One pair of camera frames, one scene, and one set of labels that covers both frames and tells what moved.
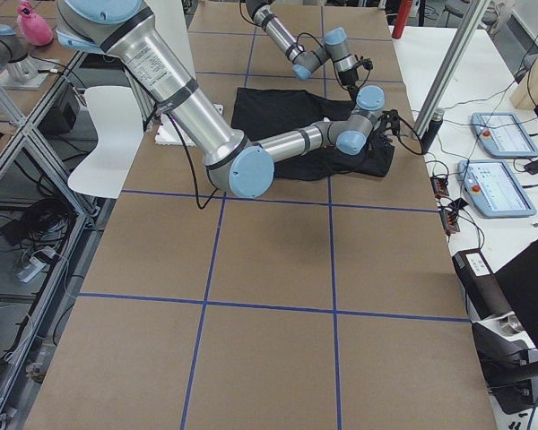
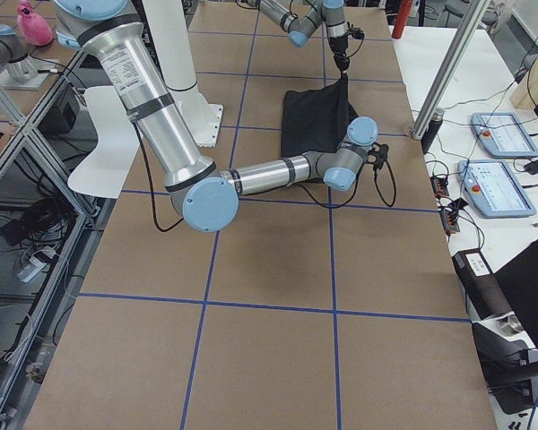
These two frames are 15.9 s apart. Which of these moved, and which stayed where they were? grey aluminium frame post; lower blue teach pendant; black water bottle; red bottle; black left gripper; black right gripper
Moved: black left gripper; black right gripper
Stayed: grey aluminium frame post; lower blue teach pendant; black water bottle; red bottle
